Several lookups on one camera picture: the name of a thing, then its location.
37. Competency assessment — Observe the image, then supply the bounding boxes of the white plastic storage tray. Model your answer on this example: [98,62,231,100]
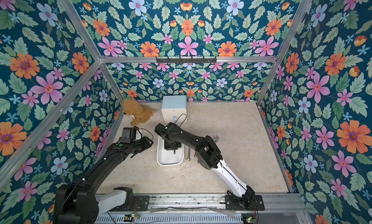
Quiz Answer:
[157,137,185,167]

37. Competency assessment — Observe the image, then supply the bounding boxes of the orange handled adjustable wrench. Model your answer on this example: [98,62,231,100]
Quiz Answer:
[212,135,220,143]

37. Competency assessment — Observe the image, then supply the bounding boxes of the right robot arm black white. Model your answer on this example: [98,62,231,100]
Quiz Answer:
[155,123,255,210]

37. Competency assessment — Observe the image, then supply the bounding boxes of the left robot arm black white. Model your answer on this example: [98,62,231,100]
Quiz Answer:
[53,136,154,224]

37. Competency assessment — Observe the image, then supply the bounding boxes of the brown plush teddy dog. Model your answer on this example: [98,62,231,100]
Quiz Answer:
[123,98,155,126]

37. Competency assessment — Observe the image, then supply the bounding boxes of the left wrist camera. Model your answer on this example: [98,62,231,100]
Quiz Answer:
[119,127,139,144]

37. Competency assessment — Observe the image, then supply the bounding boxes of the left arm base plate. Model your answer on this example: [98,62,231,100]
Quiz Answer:
[110,195,150,212]

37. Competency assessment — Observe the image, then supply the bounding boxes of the black hook rail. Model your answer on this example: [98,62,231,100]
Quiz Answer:
[156,56,217,64]

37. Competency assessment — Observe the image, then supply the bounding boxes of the aluminium front rail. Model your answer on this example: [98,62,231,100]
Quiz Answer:
[93,193,313,224]

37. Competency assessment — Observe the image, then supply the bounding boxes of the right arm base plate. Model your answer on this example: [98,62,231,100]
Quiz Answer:
[224,195,265,211]

